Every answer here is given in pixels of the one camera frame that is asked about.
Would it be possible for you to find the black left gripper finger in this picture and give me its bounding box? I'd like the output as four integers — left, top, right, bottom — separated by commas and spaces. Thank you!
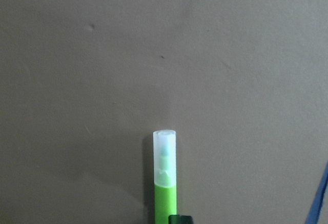
168, 215, 193, 224

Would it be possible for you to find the green highlighter pen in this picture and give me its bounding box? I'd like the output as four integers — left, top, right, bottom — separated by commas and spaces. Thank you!
153, 130, 177, 223

